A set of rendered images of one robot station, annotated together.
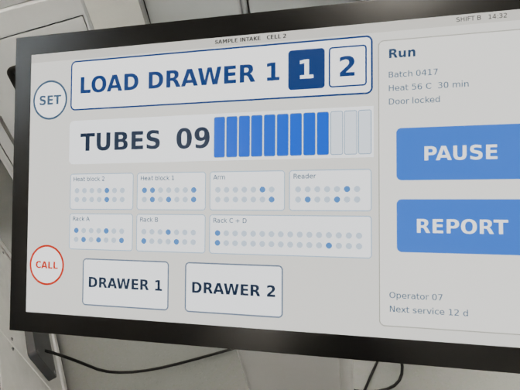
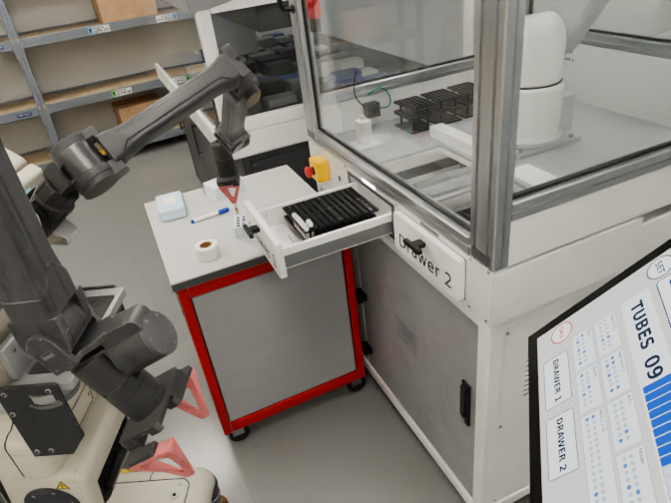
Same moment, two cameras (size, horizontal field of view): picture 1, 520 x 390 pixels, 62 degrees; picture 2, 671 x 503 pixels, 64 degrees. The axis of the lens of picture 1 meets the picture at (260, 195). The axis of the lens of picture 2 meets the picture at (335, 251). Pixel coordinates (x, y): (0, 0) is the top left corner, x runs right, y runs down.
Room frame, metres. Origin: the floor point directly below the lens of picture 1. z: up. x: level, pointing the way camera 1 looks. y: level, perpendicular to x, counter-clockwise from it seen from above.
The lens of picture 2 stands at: (0.04, -0.40, 1.59)
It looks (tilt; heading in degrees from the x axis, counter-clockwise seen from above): 32 degrees down; 93
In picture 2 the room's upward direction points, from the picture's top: 8 degrees counter-clockwise
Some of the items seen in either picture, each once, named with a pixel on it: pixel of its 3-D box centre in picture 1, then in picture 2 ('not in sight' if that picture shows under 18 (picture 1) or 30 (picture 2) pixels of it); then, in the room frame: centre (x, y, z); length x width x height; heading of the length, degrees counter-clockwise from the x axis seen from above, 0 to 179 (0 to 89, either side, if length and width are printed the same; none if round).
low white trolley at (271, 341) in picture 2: not in sight; (259, 300); (-0.36, 1.26, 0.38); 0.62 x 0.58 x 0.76; 113
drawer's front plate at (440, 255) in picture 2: not in sight; (426, 252); (0.21, 0.71, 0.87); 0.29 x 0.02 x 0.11; 113
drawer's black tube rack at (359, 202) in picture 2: not in sight; (331, 218); (-0.03, 0.95, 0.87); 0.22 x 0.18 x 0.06; 23
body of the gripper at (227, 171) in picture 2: not in sight; (226, 168); (-0.34, 1.14, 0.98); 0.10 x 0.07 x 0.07; 96
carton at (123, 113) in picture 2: not in sight; (141, 115); (-1.78, 4.38, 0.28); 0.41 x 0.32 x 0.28; 29
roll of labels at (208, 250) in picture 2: not in sight; (207, 250); (-0.42, 0.99, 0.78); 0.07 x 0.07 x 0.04
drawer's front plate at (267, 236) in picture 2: not in sight; (264, 237); (-0.21, 0.87, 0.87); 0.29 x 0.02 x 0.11; 113
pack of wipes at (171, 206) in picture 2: not in sight; (171, 206); (-0.61, 1.33, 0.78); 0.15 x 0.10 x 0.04; 109
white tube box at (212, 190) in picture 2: not in sight; (224, 187); (-0.43, 1.44, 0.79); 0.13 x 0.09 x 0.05; 38
